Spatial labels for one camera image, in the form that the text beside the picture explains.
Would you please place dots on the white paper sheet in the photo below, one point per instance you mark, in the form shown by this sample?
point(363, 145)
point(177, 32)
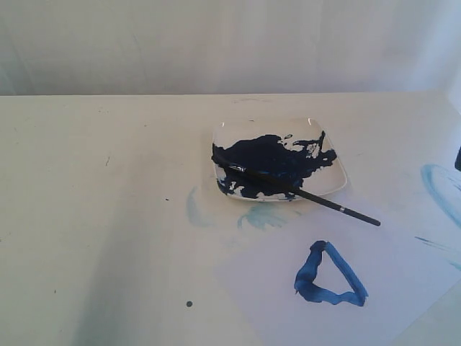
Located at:
point(328, 279)

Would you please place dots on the white square paint plate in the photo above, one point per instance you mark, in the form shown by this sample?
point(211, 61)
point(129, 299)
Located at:
point(296, 150)

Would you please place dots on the black paintbrush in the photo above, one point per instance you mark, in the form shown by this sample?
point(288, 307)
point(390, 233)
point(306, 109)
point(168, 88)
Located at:
point(292, 189)

